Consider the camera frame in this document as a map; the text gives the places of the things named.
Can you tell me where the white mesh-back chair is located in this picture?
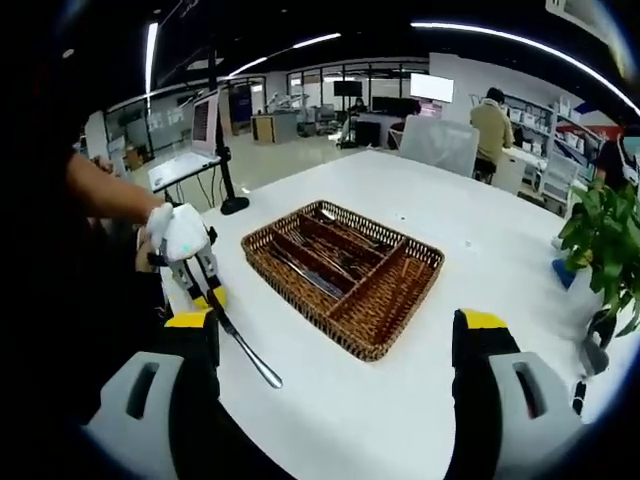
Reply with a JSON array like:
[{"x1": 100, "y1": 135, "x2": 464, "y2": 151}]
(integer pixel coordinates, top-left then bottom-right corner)
[{"x1": 398, "y1": 114, "x2": 480, "y2": 179}]

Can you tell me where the person's body in black clothing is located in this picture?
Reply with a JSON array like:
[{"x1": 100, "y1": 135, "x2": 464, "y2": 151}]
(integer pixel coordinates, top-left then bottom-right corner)
[{"x1": 14, "y1": 49, "x2": 166, "y2": 416}]

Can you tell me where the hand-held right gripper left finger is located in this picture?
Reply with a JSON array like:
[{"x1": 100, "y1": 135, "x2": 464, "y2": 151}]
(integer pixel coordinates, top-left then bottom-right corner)
[{"x1": 82, "y1": 308, "x2": 226, "y2": 480}]

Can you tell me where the grey and black device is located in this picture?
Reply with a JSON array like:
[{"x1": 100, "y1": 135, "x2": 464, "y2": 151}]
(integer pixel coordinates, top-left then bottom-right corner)
[{"x1": 578, "y1": 319, "x2": 611, "y2": 377}]

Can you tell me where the silver metal knife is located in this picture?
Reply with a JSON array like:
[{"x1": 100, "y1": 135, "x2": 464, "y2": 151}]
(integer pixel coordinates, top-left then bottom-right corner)
[
  {"x1": 206, "y1": 288, "x2": 284, "y2": 390},
  {"x1": 279, "y1": 252, "x2": 359, "y2": 299}
]

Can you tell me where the wood and grey cabinet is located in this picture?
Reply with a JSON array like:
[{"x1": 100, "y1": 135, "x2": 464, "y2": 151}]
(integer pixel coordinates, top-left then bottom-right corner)
[{"x1": 251, "y1": 113, "x2": 297, "y2": 145}]

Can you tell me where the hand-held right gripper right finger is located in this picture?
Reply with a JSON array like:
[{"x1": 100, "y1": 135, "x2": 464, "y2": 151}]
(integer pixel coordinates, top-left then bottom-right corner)
[{"x1": 447, "y1": 308, "x2": 585, "y2": 480}]

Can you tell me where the ceiling air vent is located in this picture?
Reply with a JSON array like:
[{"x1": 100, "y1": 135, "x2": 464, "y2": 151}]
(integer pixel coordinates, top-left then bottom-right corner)
[{"x1": 544, "y1": 0, "x2": 601, "y2": 21}]

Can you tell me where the white office chair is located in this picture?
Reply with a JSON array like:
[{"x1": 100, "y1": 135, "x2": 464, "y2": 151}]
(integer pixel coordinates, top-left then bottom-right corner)
[{"x1": 542, "y1": 149, "x2": 581, "y2": 201}]

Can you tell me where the white shelf with boxes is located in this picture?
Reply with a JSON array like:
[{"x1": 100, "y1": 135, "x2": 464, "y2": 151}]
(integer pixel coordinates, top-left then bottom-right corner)
[{"x1": 504, "y1": 92, "x2": 606, "y2": 161}]

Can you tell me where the silver metal fork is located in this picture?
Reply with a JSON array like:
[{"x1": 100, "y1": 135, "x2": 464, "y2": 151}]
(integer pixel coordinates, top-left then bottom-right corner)
[
  {"x1": 319, "y1": 239, "x2": 386, "y2": 281},
  {"x1": 292, "y1": 227, "x2": 351, "y2": 261}
]

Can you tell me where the white office desk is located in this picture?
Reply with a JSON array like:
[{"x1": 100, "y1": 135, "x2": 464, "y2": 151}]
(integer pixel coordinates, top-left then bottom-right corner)
[{"x1": 494, "y1": 144, "x2": 546, "y2": 196}]

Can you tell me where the green leafy plant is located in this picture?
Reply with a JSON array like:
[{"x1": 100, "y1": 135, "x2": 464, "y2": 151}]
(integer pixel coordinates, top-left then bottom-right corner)
[{"x1": 558, "y1": 179, "x2": 640, "y2": 339}]

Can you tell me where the black pole stand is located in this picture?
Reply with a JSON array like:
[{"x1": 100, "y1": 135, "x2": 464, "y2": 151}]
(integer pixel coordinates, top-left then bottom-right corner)
[{"x1": 207, "y1": 29, "x2": 250, "y2": 216}]

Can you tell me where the white wall screen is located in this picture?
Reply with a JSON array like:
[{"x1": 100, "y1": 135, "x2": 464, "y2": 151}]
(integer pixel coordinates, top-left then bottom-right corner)
[{"x1": 409, "y1": 73, "x2": 456, "y2": 102}]

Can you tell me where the brown wicker storage slot tray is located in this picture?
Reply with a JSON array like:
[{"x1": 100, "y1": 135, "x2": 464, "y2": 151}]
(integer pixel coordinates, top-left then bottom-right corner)
[{"x1": 240, "y1": 199, "x2": 446, "y2": 362}]

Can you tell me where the LED strip ceiling light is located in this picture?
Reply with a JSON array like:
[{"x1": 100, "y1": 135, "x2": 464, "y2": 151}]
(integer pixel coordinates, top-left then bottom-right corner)
[
  {"x1": 227, "y1": 32, "x2": 342, "y2": 79},
  {"x1": 409, "y1": 20, "x2": 640, "y2": 119},
  {"x1": 145, "y1": 22, "x2": 160, "y2": 96}
]

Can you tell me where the blue triangular sign stand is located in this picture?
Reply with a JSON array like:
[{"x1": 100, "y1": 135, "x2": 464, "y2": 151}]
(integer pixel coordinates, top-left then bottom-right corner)
[{"x1": 552, "y1": 257, "x2": 579, "y2": 291}]

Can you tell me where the silver metal spoon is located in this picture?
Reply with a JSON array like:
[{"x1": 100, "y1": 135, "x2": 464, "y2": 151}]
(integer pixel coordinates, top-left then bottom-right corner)
[
  {"x1": 315, "y1": 209, "x2": 396, "y2": 254},
  {"x1": 324, "y1": 217, "x2": 396, "y2": 256}
]

